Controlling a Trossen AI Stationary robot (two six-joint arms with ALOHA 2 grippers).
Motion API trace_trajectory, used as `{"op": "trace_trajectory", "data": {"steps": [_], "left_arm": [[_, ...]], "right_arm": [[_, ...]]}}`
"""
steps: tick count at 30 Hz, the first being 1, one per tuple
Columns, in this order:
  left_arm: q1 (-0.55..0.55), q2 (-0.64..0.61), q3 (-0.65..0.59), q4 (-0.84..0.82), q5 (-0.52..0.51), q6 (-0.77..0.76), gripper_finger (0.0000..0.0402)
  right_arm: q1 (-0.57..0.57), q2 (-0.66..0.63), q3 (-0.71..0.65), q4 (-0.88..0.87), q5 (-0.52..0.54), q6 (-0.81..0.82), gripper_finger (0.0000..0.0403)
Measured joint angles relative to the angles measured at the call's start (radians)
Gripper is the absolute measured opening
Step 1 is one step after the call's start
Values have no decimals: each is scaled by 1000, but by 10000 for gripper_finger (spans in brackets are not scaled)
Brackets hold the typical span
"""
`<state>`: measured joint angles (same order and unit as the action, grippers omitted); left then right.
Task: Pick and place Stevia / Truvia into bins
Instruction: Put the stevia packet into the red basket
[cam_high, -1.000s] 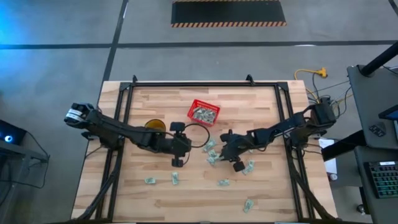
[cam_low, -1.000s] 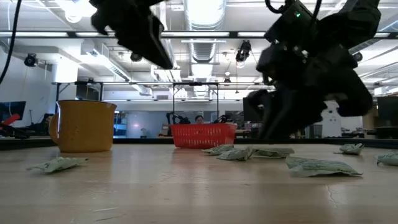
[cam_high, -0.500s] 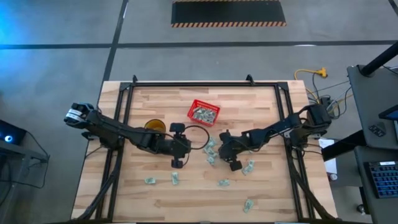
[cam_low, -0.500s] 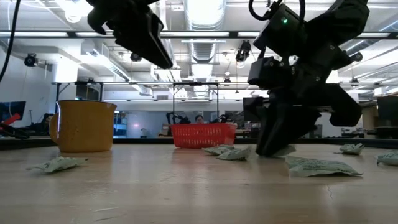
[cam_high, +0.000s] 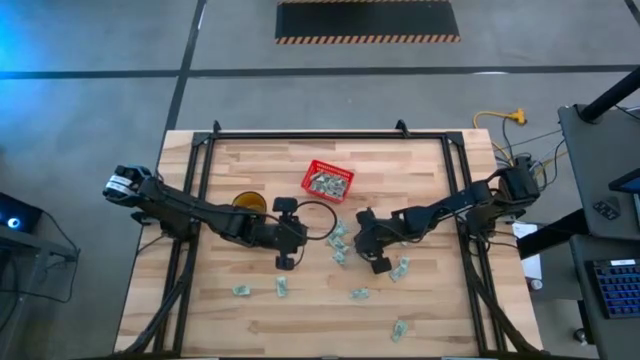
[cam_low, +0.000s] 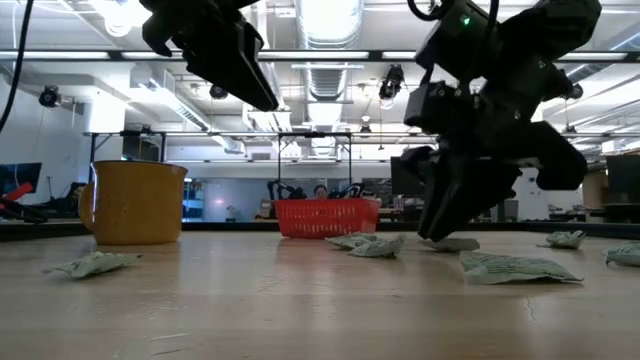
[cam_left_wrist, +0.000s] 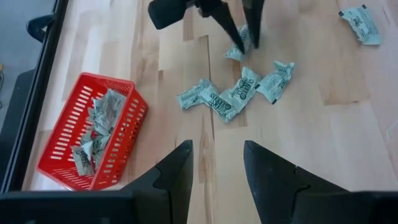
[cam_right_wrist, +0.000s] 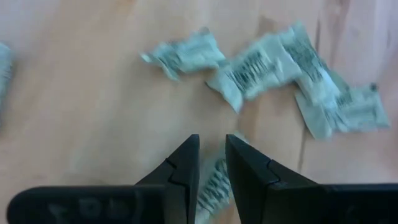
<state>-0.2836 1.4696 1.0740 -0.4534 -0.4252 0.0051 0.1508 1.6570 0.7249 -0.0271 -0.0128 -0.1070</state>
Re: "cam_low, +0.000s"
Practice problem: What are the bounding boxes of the silver ceiling duct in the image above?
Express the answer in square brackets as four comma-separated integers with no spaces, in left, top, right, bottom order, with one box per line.
[294,0,365,101]

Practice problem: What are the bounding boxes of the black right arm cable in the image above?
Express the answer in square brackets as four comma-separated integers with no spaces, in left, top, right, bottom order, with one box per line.
[407,0,501,36]

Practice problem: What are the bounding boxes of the black metal table frame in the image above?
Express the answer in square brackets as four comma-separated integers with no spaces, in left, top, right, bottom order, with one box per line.
[87,128,169,186]

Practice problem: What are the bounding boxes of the yellow ceramic mug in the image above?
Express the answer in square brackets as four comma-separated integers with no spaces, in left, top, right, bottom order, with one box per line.
[78,159,189,246]

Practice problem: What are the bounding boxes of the green white sweetener packet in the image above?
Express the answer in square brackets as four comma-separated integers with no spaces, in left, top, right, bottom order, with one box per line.
[605,241,640,268]
[42,250,143,279]
[537,229,587,250]
[459,251,585,286]
[348,235,405,260]
[424,236,481,253]
[324,232,379,250]

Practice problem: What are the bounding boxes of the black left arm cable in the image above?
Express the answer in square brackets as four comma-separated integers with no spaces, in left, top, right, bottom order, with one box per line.
[0,0,35,134]

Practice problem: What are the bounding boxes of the black metal stand frame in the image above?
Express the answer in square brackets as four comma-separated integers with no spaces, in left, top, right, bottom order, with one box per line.
[277,131,353,200]

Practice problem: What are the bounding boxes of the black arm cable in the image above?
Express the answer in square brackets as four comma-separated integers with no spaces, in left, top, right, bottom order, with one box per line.
[407,0,501,36]
[0,0,35,134]

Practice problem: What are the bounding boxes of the red plastic basket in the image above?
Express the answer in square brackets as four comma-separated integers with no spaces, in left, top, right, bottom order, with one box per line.
[273,197,381,240]

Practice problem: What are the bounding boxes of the black overhead frame bar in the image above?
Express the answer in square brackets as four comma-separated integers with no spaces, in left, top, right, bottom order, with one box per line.
[0,48,640,63]

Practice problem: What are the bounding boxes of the dark blue screen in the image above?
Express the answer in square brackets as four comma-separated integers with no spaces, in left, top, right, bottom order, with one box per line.
[0,162,44,196]

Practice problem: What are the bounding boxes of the white pillar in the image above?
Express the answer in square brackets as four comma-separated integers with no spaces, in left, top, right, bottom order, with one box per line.
[509,174,550,221]

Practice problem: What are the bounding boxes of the black table edge rail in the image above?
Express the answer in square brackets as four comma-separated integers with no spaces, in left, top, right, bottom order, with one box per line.
[0,218,640,242]

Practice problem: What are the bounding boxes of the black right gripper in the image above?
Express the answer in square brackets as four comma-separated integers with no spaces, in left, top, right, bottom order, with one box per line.
[399,57,589,243]

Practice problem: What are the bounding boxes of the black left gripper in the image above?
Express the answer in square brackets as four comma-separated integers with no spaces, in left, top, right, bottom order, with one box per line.
[139,0,280,112]

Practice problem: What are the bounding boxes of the black computer monitor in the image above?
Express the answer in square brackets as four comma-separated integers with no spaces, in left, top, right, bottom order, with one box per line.
[390,156,426,199]

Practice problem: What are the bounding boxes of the red object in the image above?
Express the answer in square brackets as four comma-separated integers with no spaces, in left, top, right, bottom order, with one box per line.
[0,182,37,206]

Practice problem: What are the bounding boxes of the wooden cabinet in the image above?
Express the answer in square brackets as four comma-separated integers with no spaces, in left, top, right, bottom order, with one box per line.
[582,162,609,211]

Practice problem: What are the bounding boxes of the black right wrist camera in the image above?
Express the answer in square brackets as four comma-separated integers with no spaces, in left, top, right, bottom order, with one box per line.
[403,81,454,135]

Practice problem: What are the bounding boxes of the dark large monitor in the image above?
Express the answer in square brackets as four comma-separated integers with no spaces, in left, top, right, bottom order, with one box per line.
[605,153,640,206]

